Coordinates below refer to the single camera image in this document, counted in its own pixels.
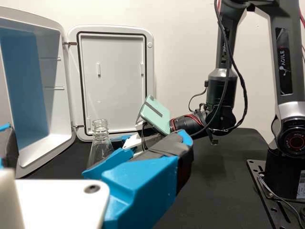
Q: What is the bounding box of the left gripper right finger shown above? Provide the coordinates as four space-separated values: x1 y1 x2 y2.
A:
81 129 195 229

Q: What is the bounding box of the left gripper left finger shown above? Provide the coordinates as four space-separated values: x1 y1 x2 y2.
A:
0 122 19 169

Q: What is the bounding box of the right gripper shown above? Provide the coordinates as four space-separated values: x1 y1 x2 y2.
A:
113 133 144 152

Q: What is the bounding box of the clear flask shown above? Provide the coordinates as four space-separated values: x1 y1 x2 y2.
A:
86 118 115 169

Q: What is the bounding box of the incubator door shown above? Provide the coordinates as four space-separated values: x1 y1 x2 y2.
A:
67 24 156 142

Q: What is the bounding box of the white incubator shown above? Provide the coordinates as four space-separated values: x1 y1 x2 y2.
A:
0 6 75 179

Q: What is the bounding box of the right wrist camera phone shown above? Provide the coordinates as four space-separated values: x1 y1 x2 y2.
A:
134 94 172 137

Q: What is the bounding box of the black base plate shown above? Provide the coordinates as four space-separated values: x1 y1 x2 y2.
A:
246 158 305 229

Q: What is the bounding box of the black cable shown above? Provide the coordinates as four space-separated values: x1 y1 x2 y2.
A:
207 19 248 146

